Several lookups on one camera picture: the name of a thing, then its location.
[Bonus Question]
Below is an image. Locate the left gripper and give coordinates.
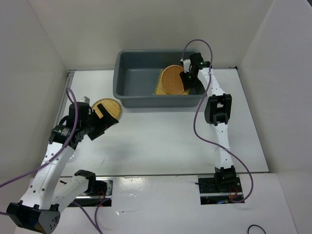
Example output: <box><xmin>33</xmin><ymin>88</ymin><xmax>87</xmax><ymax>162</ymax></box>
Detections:
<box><xmin>81</xmin><ymin>103</ymin><xmax>118</xmax><ymax>140</ymax></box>

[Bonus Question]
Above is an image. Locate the round orange bamboo tray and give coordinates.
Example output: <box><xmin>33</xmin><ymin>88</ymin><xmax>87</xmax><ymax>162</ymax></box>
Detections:
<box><xmin>161</xmin><ymin>65</ymin><xmax>184</xmax><ymax>95</ymax></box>

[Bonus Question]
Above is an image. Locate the round green-rimmed bamboo tray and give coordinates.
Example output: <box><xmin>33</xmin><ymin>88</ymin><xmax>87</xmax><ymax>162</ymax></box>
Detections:
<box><xmin>92</xmin><ymin>98</ymin><xmax>122</xmax><ymax>120</ymax></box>

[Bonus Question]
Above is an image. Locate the square woven bamboo tray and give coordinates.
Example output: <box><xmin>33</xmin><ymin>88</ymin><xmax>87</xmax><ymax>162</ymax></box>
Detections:
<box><xmin>152</xmin><ymin>69</ymin><xmax>191</xmax><ymax>96</ymax></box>

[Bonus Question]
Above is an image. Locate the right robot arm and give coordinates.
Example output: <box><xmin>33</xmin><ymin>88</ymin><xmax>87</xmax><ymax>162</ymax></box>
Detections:
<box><xmin>180</xmin><ymin>53</ymin><xmax>236</xmax><ymax>192</ymax></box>

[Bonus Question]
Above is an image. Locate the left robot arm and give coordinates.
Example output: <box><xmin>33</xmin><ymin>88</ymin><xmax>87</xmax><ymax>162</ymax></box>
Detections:
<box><xmin>6</xmin><ymin>102</ymin><xmax>118</xmax><ymax>234</ymax></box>

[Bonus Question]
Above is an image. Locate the grey plastic bin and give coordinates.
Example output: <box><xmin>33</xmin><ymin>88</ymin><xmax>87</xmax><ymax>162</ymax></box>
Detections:
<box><xmin>113</xmin><ymin>49</ymin><xmax>204</xmax><ymax>108</ymax></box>

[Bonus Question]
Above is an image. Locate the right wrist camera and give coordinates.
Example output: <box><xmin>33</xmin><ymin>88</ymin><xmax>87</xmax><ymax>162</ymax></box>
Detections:
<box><xmin>180</xmin><ymin>59</ymin><xmax>191</xmax><ymax>73</ymax></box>

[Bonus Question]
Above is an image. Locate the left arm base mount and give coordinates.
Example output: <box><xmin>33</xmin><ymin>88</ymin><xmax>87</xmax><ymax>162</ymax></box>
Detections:
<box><xmin>74</xmin><ymin>177</ymin><xmax>113</xmax><ymax>207</ymax></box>

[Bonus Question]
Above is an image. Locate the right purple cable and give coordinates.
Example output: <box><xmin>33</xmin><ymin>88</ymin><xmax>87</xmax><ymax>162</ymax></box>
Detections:
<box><xmin>180</xmin><ymin>39</ymin><xmax>254</xmax><ymax>203</ymax></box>

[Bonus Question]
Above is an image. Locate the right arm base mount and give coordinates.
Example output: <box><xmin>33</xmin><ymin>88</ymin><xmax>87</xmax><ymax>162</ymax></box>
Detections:
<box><xmin>195</xmin><ymin>175</ymin><xmax>244</xmax><ymax>205</ymax></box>

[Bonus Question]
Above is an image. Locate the black cable loop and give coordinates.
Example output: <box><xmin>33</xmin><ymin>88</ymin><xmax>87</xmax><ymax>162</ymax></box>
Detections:
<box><xmin>248</xmin><ymin>224</ymin><xmax>267</xmax><ymax>234</ymax></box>

